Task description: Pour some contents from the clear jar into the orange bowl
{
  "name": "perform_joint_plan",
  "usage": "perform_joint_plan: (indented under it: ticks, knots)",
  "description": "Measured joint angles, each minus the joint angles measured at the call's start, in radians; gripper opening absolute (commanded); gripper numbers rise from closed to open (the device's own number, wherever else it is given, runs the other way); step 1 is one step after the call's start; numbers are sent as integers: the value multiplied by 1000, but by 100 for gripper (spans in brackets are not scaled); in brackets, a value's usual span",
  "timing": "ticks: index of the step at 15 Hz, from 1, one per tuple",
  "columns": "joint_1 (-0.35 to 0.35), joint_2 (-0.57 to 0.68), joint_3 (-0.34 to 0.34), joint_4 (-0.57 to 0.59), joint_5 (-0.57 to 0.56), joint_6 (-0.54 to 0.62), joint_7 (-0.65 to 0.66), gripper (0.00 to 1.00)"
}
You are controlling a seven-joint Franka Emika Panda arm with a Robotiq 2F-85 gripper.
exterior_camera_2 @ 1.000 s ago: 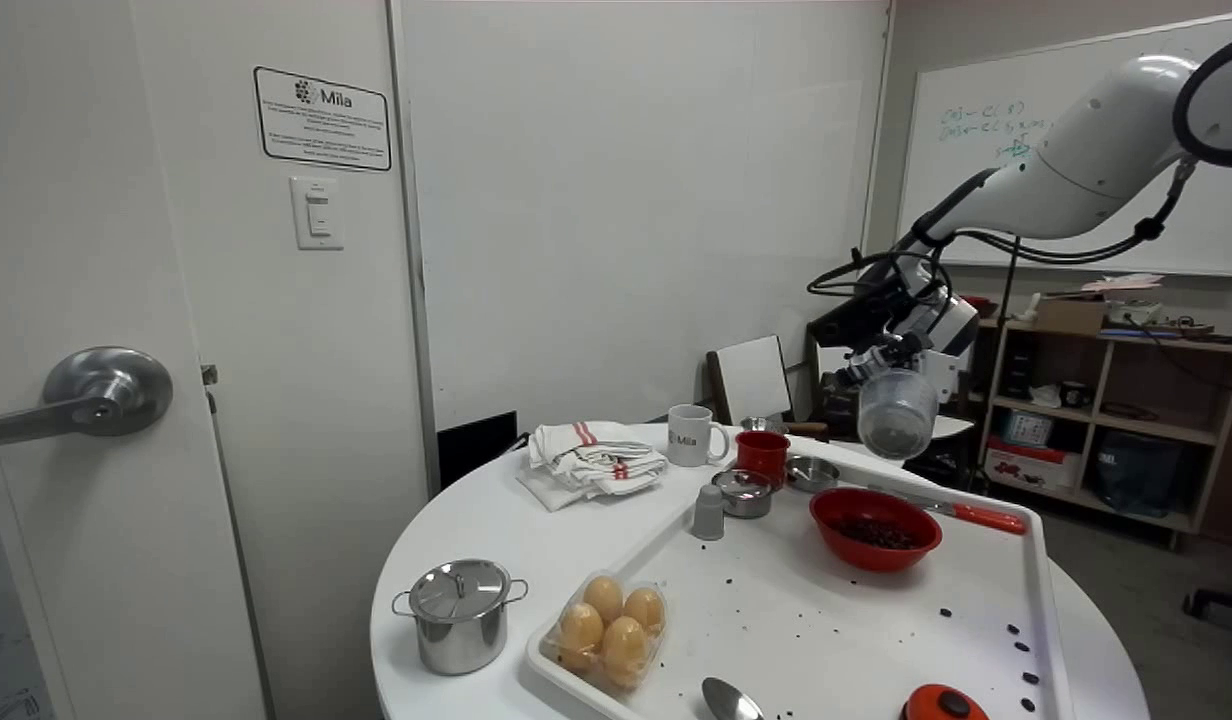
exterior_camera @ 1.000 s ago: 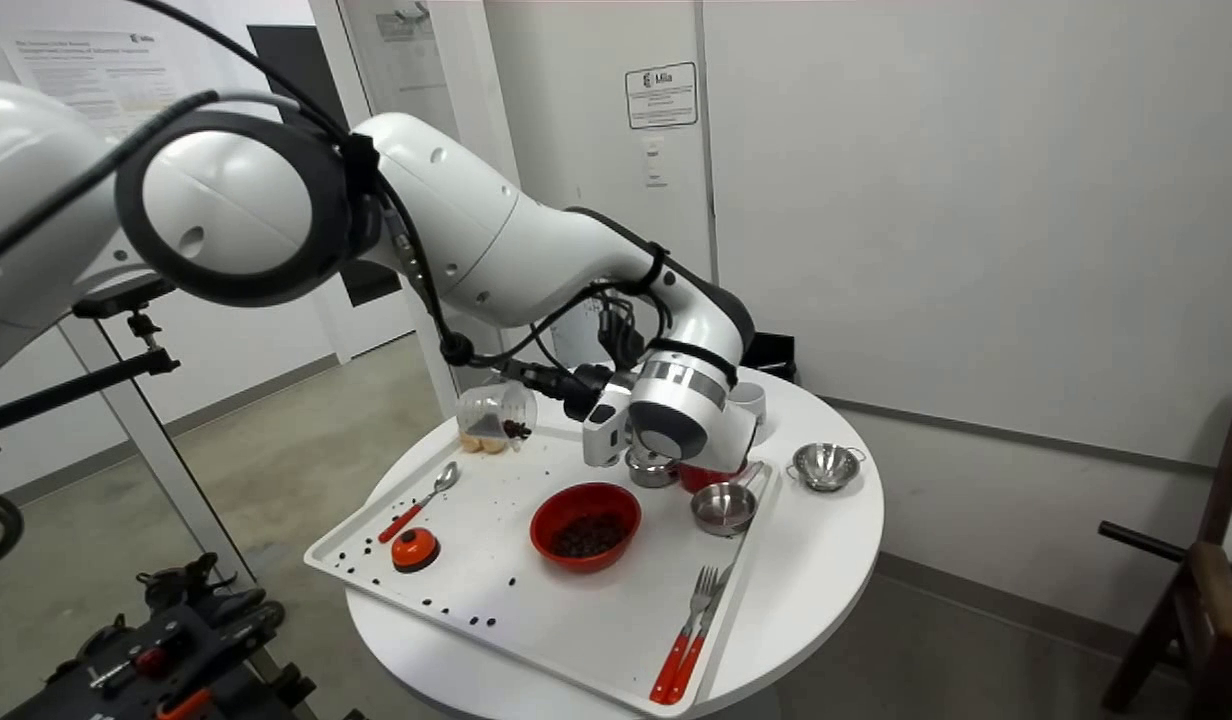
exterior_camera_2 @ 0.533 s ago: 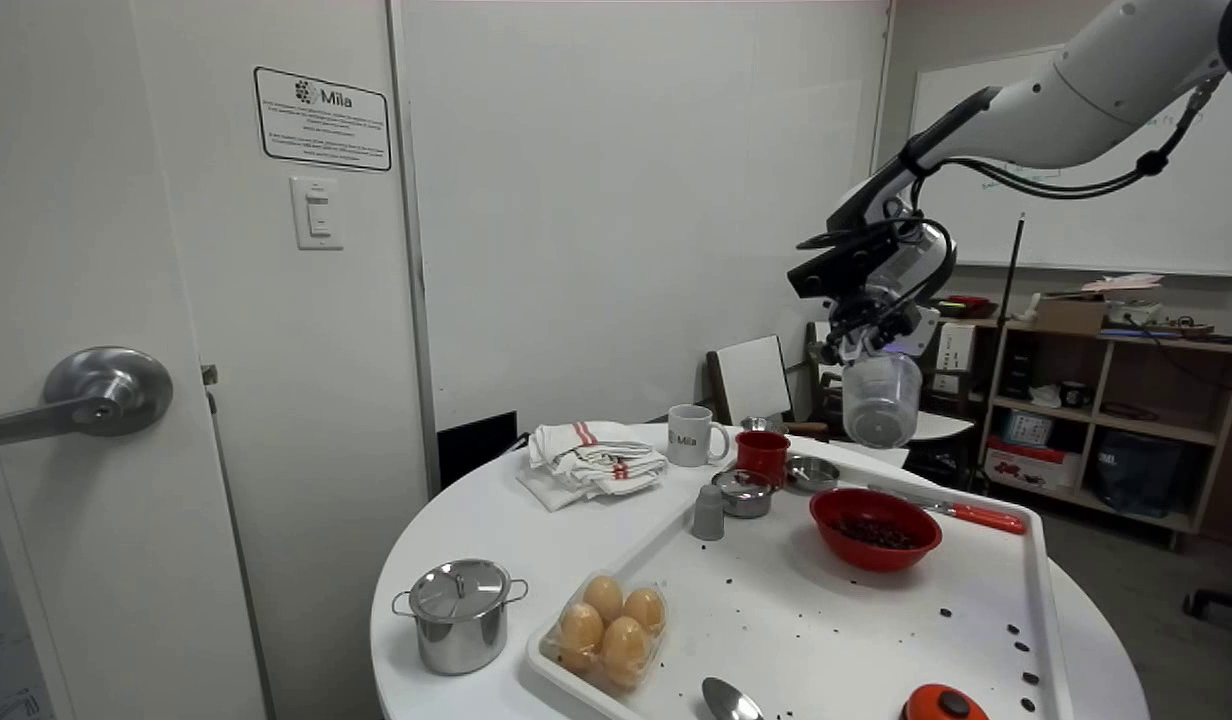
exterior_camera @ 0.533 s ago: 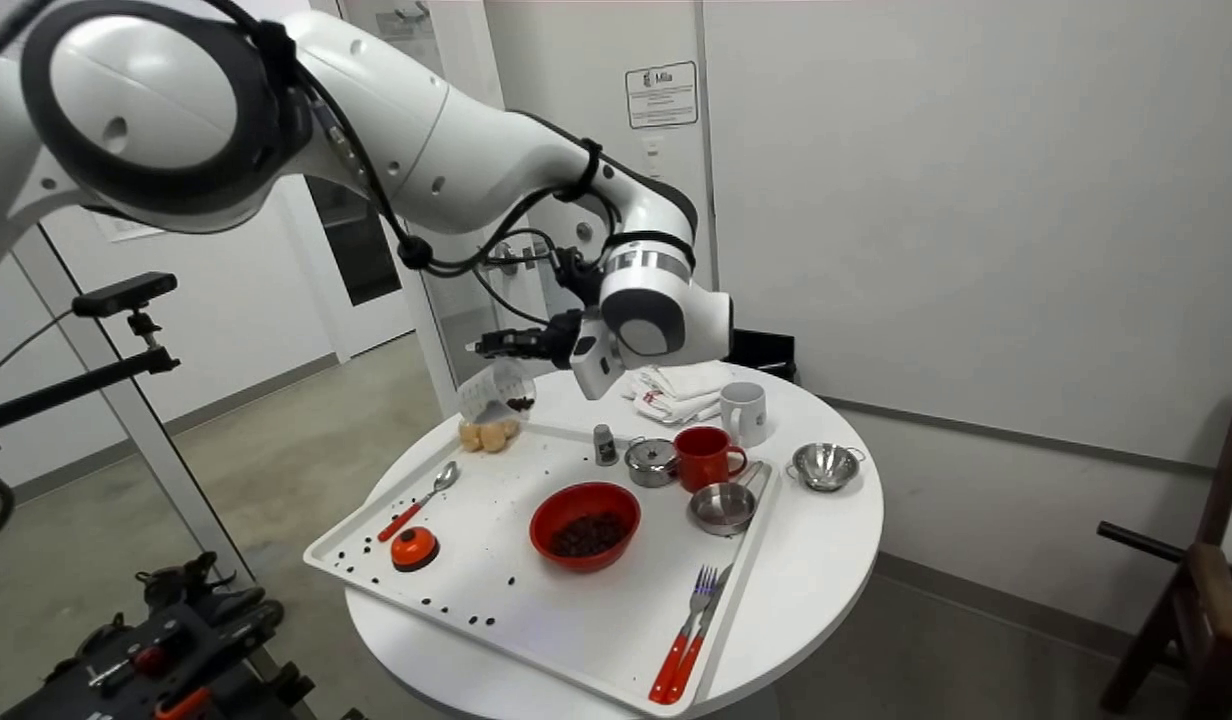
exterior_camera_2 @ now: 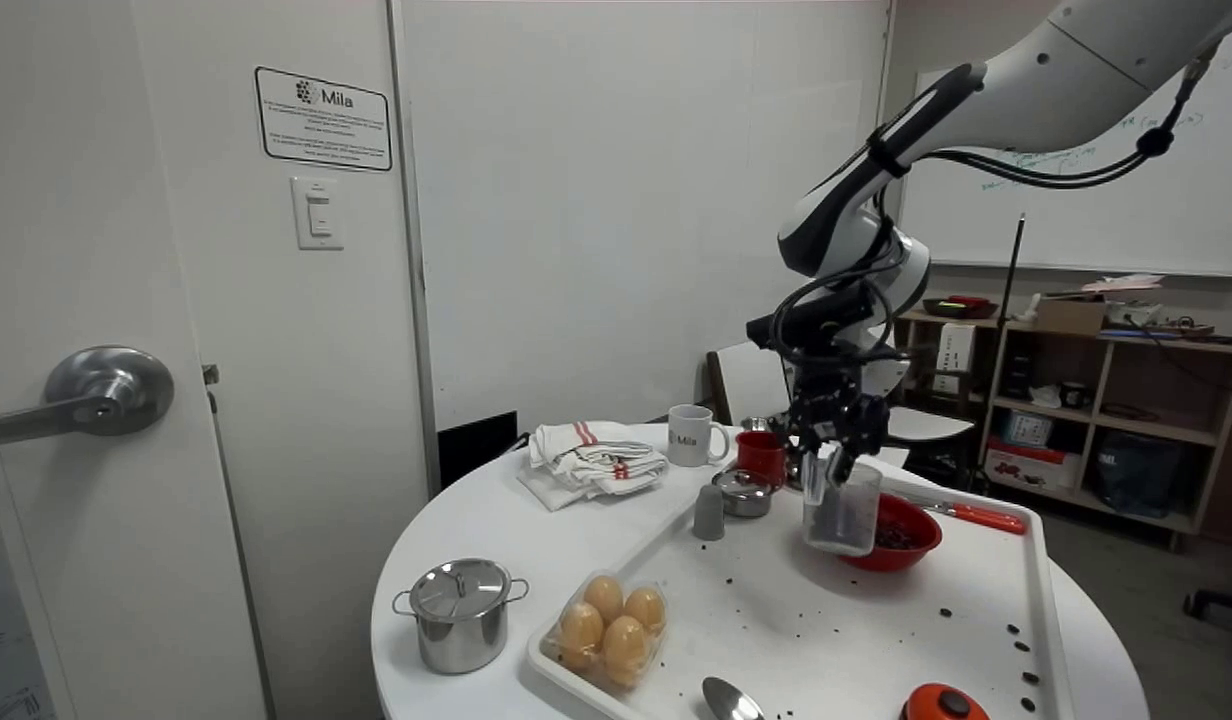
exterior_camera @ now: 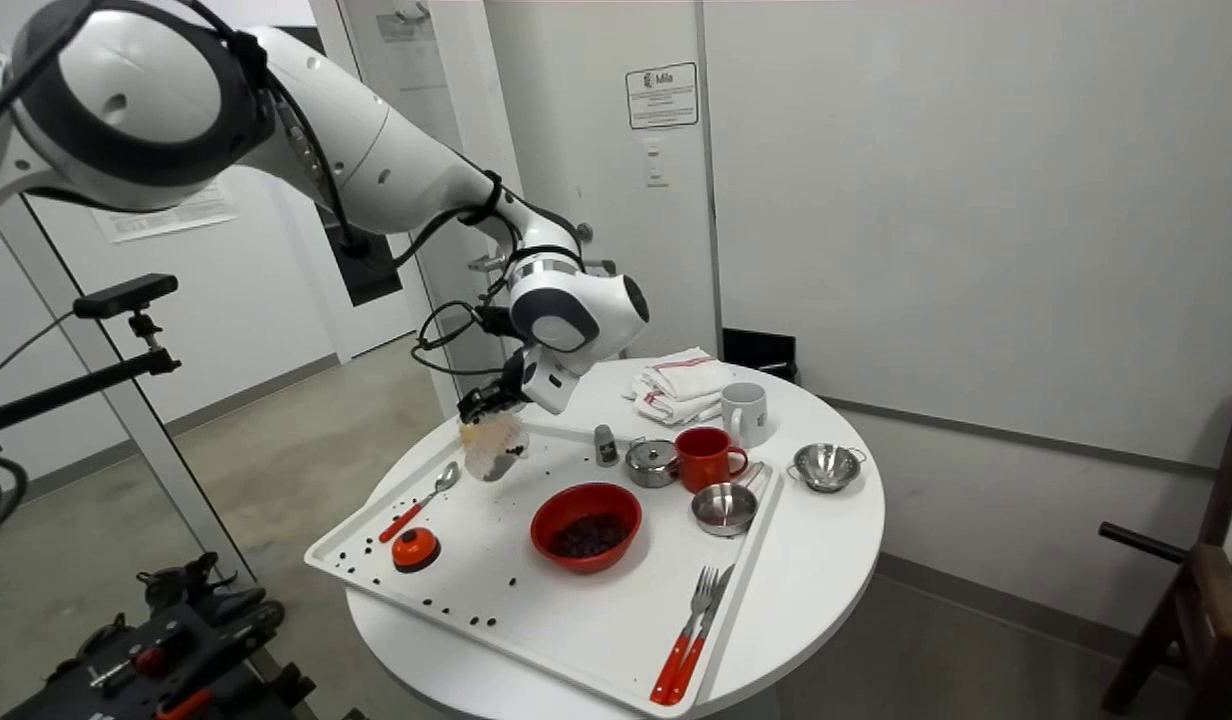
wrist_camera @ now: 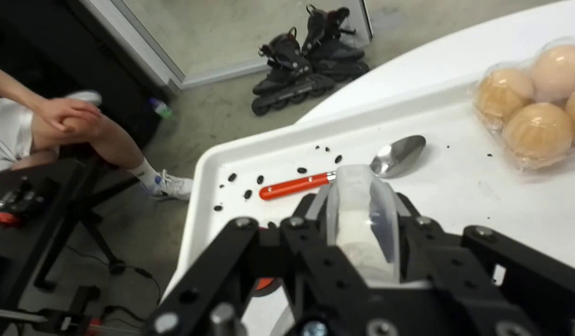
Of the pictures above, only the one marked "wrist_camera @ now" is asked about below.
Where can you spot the bystander bare leg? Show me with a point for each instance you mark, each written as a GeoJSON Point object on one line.
{"type": "Point", "coordinates": [106, 141]}

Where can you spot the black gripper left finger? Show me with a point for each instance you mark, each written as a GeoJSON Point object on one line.
{"type": "Point", "coordinates": [250, 273]}

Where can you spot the bystander bare hand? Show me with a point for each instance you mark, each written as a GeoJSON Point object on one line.
{"type": "Point", "coordinates": [63, 113]}

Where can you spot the bystander forearm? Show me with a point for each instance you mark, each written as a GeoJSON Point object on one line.
{"type": "Point", "coordinates": [9, 81]}

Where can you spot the black inline skate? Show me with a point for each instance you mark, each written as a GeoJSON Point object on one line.
{"type": "Point", "coordinates": [334, 40]}
{"type": "Point", "coordinates": [289, 68]}

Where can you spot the white shorts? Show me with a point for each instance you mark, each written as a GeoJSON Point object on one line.
{"type": "Point", "coordinates": [7, 133]}

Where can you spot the bread piece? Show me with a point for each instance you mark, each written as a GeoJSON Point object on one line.
{"type": "Point", "coordinates": [485, 124]}

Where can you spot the aluminium frame bar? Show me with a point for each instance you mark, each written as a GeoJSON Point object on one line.
{"type": "Point", "coordinates": [144, 47]}

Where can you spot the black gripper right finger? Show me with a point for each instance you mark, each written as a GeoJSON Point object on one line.
{"type": "Point", "coordinates": [485, 281]}

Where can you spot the green capped bottle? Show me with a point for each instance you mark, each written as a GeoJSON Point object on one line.
{"type": "Point", "coordinates": [161, 109]}

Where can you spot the white plastic tray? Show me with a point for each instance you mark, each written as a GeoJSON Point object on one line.
{"type": "Point", "coordinates": [474, 193]}

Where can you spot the white sneaker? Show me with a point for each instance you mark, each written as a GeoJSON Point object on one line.
{"type": "Point", "coordinates": [172, 185]}
{"type": "Point", "coordinates": [82, 98]}

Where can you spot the clear plastic jar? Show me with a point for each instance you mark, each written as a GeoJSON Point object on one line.
{"type": "Point", "coordinates": [362, 230]}

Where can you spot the red black hand tool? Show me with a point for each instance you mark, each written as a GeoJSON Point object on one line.
{"type": "Point", "coordinates": [19, 202]}

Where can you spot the black camera stand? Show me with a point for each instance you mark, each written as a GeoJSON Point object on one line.
{"type": "Point", "coordinates": [75, 211]}

